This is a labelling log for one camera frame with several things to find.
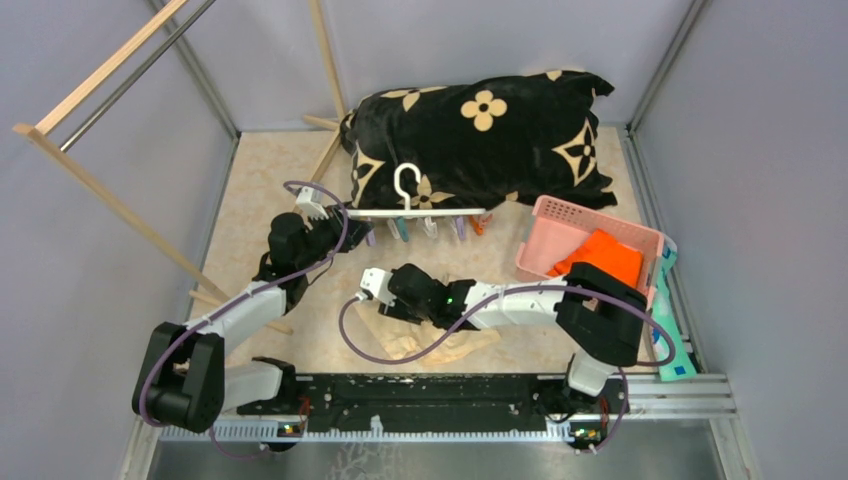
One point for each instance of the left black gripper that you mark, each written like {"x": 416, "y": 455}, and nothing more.
{"x": 357, "y": 230}

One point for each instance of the white clothespin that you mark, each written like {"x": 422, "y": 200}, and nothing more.
{"x": 430, "y": 227}

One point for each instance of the cream boxer underwear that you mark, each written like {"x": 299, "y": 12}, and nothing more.
{"x": 391, "y": 338}

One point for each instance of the white clip hanger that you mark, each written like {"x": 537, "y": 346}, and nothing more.
{"x": 407, "y": 212}

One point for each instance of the purple clothespin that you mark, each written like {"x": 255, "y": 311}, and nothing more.
{"x": 459, "y": 227}

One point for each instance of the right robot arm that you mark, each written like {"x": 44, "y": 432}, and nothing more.
{"x": 601, "y": 314}

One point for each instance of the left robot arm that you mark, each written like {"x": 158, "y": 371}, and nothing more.
{"x": 183, "y": 380}

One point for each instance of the orange underwear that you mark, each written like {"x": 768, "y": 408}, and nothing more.
{"x": 604, "y": 251}

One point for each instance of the teal clothespin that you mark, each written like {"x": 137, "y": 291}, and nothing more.
{"x": 402, "y": 228}

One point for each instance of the orange clothespin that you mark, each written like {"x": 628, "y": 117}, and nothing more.
{"x": 479, "y": 222}

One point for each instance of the black floral pillow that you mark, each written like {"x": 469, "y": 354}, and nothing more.
{"x": 510, "y": 138}

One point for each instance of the pink plastic basket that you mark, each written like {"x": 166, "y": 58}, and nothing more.
{"x": 562, "y": 234}

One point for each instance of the metal rack rod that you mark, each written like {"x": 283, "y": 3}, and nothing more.
{"x": 173, "y": 37}

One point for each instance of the wooden drying rack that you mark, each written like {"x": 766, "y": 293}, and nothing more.
{"x": 69, "y": 266}

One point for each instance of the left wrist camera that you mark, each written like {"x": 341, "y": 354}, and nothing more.
{"x": 309, "y": 203}

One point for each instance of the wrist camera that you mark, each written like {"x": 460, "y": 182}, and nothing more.
{"x": 309, "y": 203}
{"x": 375, "y": 282}

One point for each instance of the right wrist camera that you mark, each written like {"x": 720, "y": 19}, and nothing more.
{"x": 375, "y": 282}

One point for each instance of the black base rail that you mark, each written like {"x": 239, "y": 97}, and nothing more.
{"x": 454, "y": 408}

